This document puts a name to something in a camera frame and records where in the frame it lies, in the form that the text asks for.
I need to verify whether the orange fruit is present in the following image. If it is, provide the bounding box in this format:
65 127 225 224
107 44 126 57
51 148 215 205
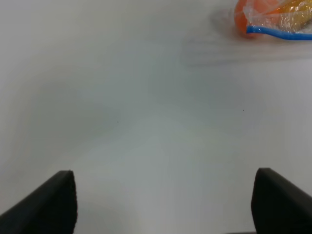
234 0 286 39

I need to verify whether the clear zip bag blue seal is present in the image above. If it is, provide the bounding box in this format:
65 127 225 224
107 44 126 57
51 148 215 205
211 0 312 41

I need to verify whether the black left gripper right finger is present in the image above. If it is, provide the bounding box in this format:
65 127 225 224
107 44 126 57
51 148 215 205
251 168 312 234

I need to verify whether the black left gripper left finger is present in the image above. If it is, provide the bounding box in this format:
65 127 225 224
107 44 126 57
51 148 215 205
0 170 78 234

